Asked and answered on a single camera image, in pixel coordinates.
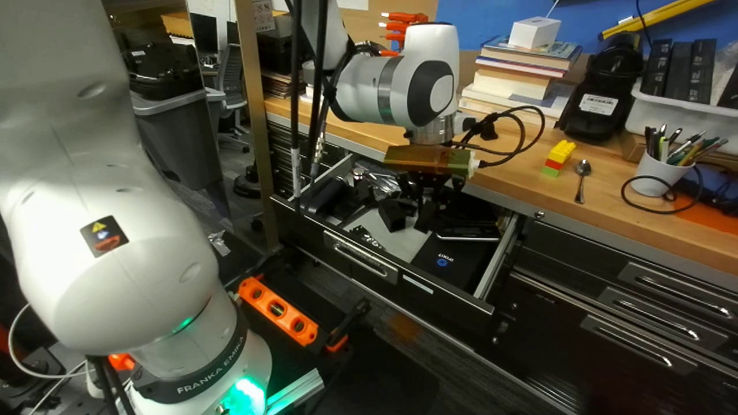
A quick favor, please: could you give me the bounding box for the small white box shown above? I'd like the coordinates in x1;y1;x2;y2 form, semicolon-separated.
508;17;560;48

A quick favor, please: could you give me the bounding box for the stack of books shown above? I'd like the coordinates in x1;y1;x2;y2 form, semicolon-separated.
459;41;588;120

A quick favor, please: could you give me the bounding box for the white pen cup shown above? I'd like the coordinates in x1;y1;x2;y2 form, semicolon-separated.
631;154;689;198

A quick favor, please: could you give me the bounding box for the black coiled cable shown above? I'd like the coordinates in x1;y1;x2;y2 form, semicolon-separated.
619;173;703;217

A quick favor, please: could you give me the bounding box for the black tool drawer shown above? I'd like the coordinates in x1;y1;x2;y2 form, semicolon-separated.
273;154;517;325

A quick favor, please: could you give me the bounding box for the metal spoon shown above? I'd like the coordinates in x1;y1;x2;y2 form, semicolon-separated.
575;159;593;203

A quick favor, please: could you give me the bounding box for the orange spirit level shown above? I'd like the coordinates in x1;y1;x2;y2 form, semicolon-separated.
237;276;319;349

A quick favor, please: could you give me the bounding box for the yellow level on wall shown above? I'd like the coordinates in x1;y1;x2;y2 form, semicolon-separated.
597;0;718;39

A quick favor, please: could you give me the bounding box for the white plastic bin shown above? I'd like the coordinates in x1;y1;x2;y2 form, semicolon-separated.
626;84;738;154

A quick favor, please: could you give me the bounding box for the grey trash bin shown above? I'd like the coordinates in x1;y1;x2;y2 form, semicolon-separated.
133;91;227;203

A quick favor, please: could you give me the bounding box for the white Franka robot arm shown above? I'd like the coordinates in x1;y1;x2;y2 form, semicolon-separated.
0;0;273;415

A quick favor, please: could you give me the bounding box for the yellow red green block stack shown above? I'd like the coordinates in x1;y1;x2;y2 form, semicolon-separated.
543;142;578;177

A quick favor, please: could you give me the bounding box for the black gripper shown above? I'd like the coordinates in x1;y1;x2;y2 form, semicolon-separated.
405;176;454;202

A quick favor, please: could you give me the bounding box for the orange T-handle hex key set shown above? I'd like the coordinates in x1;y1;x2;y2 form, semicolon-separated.
379;13;429;44

